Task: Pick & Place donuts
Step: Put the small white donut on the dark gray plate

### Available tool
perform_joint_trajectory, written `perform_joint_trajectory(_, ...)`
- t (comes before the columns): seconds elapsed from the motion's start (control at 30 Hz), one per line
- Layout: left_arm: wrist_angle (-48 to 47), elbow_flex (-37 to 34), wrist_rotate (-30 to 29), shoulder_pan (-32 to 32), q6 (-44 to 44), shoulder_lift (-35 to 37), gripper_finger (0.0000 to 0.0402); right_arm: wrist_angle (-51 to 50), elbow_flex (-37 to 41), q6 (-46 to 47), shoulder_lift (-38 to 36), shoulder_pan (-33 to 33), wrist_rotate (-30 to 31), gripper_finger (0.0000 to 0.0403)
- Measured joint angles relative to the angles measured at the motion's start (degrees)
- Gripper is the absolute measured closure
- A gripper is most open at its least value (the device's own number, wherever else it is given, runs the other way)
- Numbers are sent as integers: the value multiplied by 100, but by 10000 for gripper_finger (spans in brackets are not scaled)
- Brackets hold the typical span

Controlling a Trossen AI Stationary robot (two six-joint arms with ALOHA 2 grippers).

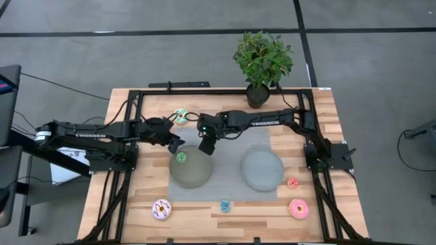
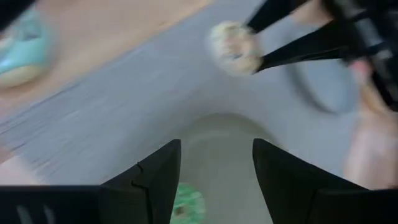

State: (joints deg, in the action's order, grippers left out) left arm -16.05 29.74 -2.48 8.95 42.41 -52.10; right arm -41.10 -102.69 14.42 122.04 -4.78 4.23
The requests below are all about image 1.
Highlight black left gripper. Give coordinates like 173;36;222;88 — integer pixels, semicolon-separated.
140;117;186;154

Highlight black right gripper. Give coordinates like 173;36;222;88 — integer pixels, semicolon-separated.
196;114;225;156

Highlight large mint chocolate-drizzle donut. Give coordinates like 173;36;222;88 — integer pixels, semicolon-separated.
172;108;188;125

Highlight large lilac purple-drizzle donut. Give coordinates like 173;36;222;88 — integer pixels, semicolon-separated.
151;199;173;221

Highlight large pink sprinkled donut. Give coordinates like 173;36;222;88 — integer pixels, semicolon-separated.
288;198;311;221

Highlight olive beige shallow bowl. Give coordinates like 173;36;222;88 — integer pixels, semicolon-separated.
169;145;214;188

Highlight grey woven placemat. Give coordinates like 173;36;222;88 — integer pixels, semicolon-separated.
168;127;279;202

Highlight black bar device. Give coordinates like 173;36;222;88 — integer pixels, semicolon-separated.
149;81;211;88

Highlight grey flat plate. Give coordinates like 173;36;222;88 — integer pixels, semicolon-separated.
240;149;285;192

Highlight black plant pot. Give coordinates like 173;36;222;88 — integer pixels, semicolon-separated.
245;83;270;110

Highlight green leafy plant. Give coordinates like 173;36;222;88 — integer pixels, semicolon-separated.
233;30;294;90

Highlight white paper sheet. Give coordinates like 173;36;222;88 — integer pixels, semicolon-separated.
50;148;91;184

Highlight black desk stand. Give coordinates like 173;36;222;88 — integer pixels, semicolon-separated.
6;129;93;238

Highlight dark tilted screen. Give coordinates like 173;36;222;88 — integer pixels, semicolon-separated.
0;64;22;147

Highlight black metal table frame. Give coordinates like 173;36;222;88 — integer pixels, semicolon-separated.
76;88;371;245

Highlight thin black floor cable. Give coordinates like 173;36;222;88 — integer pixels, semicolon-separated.
20;72;110;101

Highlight curved black floor cable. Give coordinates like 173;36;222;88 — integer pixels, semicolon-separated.
396;129;436;173

